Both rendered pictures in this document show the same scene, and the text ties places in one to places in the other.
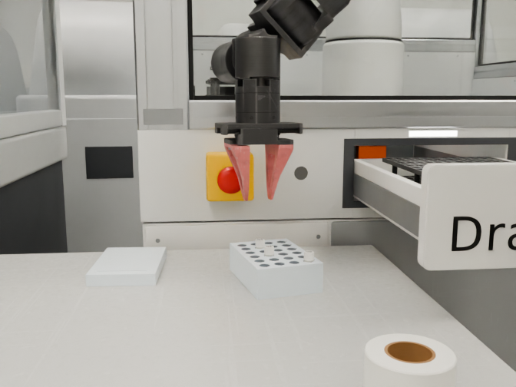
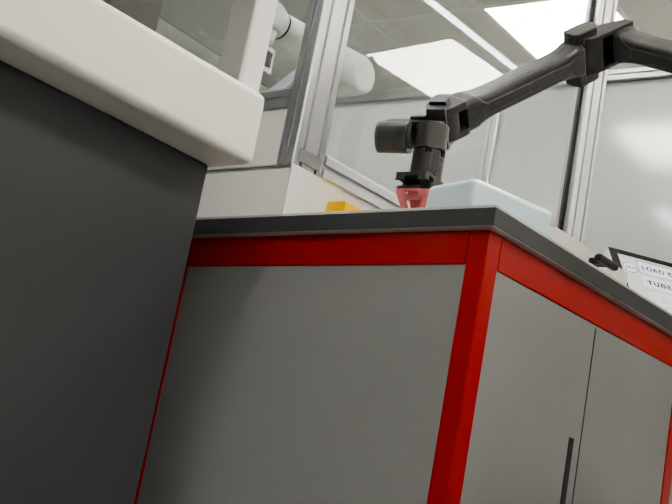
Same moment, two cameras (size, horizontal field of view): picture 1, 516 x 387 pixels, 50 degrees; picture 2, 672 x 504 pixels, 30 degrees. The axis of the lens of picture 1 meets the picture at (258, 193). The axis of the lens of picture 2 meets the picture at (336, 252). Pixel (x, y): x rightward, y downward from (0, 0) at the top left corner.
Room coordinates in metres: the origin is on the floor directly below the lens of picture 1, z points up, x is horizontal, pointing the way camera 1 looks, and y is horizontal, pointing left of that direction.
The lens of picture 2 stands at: (-0.72, 1.53, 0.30)
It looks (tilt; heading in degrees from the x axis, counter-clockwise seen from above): 14 degrees up; 317
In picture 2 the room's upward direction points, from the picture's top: 11 degrees clockwise
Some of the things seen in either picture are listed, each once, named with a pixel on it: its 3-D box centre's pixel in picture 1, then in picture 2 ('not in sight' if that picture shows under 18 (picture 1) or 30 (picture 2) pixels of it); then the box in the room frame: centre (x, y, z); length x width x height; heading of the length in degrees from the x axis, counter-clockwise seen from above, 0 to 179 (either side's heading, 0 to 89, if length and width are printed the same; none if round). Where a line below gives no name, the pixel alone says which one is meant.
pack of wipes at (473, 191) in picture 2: not in sight; (488, 213); (0.32, 0.29, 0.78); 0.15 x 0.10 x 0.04; 82
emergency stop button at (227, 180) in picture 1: (230, 179); not in sight; (0.81, 0.04, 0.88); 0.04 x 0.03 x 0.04; 96
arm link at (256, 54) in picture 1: (256, 59); (428, 139); (0.72, 0.00, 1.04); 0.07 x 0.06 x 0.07; 24
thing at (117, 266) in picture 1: (129, 264); not in sight; (0.73, 0.18, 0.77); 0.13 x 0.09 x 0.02; 3
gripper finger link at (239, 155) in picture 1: (256, 163); (419, 209); (0.71, 0.00, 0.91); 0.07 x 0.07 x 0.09; 14
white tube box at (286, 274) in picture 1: (273, 266); not in sight; (0.69, -0.02, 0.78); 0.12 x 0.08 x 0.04; 18
